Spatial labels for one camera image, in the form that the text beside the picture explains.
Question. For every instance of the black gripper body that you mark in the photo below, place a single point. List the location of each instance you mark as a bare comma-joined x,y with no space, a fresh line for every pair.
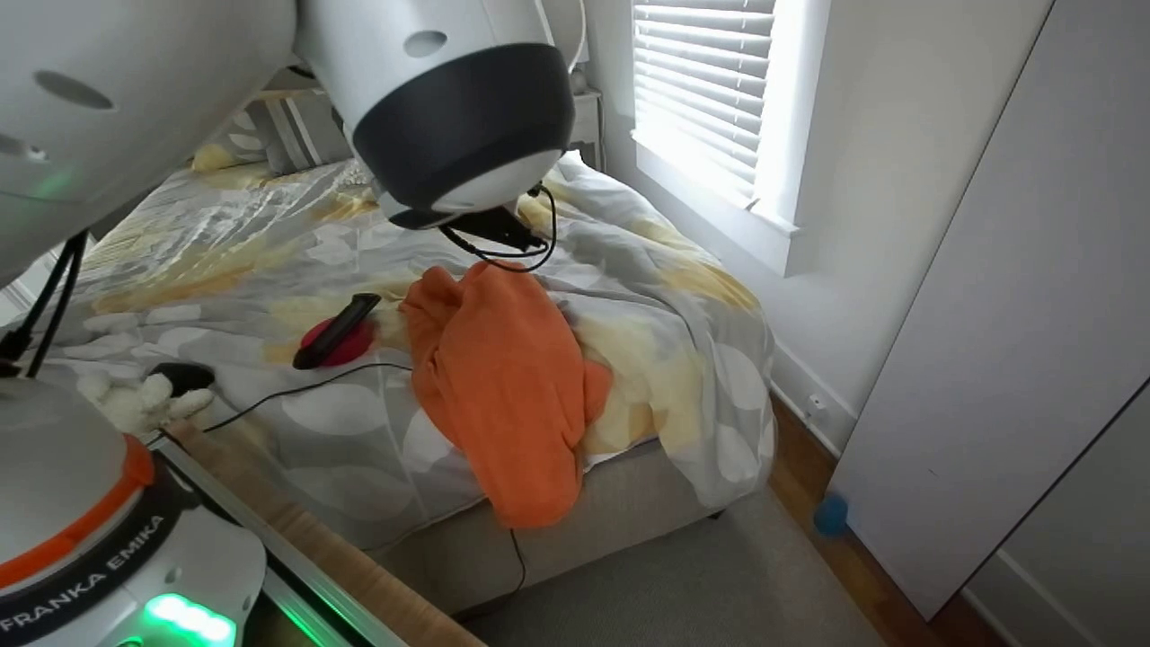
498,227

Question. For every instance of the orange towel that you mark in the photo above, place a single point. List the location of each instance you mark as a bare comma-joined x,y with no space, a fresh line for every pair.
504,407

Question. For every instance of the white nightstand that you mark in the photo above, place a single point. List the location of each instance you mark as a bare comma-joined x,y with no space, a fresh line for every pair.
582,126

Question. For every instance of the red black object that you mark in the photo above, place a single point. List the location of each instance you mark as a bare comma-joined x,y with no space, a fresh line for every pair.
347,321

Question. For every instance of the grey striped pillow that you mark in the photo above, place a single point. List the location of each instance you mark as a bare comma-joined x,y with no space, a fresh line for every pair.
299,131

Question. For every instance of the white window blinds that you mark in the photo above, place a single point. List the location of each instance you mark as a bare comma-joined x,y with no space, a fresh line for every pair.
703,83

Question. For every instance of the beige bed base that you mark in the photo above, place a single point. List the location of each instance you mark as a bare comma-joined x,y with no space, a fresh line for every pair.
624,505

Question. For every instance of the small black oval object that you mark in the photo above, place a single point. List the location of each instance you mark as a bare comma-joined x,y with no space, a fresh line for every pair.
183,379

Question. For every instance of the white fluffy toy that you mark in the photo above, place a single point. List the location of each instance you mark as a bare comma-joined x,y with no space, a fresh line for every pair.
128,402

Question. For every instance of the tall white panel board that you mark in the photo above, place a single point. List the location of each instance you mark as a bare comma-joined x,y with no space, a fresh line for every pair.
993,300

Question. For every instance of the white window frame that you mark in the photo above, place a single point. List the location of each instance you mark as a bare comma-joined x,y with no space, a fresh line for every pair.
794,122

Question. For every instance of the aluminium mounting rail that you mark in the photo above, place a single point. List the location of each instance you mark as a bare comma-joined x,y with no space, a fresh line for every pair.
299,612

